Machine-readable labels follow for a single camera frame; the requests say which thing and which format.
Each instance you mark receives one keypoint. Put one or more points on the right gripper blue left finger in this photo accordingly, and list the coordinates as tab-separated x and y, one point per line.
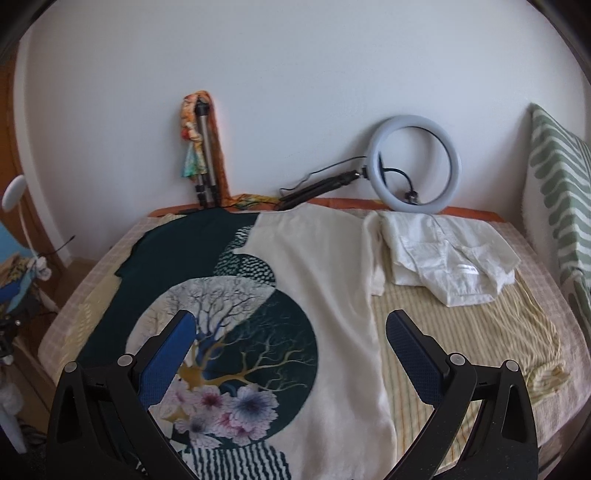
100	426

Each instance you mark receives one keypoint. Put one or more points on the blue ironing board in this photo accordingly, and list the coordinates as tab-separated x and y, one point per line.
16	271

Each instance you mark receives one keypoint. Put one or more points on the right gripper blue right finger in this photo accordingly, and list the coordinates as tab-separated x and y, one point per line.
503	441

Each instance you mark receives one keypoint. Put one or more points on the green white striped pillow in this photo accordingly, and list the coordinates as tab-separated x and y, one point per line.
556	206

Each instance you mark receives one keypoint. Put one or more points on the black ring light stand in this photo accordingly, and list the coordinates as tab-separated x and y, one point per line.
317	189

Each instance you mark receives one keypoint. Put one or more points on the pink checked mattress cover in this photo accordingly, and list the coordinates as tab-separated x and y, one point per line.
530	322

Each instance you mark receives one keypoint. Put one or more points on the silver folded tripod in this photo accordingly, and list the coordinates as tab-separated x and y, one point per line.
201	111

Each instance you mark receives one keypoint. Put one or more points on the colourful orange scarf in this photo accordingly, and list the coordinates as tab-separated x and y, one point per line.
204	162

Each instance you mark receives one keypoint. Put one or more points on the green cream tree print t-shirt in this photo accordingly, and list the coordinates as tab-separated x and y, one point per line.
283	376

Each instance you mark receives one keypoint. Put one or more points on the white crumpled shirt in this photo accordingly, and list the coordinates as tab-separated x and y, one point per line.
462	262

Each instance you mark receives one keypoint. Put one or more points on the white ring light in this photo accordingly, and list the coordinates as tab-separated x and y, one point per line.
413	165

